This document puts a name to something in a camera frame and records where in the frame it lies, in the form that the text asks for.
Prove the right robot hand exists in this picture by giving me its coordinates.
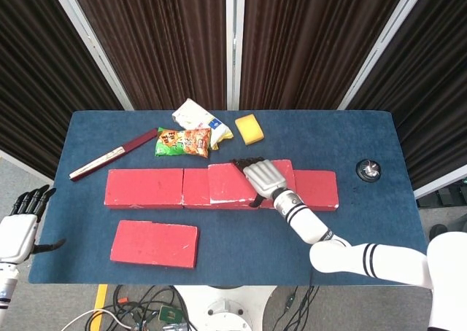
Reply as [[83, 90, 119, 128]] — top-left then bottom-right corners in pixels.
[[232, 157, 291, 209]]

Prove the black cable tangle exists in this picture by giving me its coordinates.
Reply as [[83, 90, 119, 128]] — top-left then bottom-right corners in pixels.
[[112, 285, 190, 331]]

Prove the green circuit board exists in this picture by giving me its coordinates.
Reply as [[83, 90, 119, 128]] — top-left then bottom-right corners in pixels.
[[159, 305, 182, 323]]

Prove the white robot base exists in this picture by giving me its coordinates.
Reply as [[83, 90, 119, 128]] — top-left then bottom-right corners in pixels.
[[171, 285, 277, 331]]

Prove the yellow sponge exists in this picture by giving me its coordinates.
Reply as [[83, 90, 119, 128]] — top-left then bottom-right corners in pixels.
[[234, 114, 266, 147]]

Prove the green orange snack bag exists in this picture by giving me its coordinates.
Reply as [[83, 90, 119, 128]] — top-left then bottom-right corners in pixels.
[[154, 126, 212, 160]]

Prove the brown pleated partition panel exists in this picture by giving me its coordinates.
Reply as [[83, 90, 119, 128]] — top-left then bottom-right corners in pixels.
[[67, 0, 229, 110], [0, 0, 123, 179], [239, 0, 413, 110], [346, 0, 467, 192]]

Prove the black cable with green connector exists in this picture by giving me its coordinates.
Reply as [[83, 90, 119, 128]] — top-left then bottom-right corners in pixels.
[[279, 285, 317, 331]]

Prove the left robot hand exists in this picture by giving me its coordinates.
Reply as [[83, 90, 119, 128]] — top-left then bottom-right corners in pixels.
[[0, 184, 66, 263]]

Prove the white partition post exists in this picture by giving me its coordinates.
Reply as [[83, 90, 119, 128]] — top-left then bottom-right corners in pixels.
[[225, 0, 246, 110], [337, 0, 431, 110], [46, 0, 134, 110]]

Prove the red brick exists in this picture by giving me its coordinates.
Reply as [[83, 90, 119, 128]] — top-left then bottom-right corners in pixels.
[[258, 169, 339, 213], [109, 219, 200, 270], [181, 168, 212, 210], [207, 159, 297, 205], [104, 168, 185, 211]]

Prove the long dark red box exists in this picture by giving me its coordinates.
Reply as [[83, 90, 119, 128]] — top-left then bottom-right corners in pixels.
[[69, 128, 159, 182]]

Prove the white yellow snack bag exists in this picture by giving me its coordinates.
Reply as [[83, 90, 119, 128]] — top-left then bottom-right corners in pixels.
[[171, 98, 234, 152]]

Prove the metal bowl at edge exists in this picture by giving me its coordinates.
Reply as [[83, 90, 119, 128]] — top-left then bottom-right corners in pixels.
[[355, 158, 382, 182]]

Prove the blue felt table cover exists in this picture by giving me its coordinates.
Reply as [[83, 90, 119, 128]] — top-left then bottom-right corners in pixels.
[[28, 110, 428, 287]]

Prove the white cable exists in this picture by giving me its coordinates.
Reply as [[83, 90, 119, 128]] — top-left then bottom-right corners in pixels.
[[60, 308, 134, 331]]

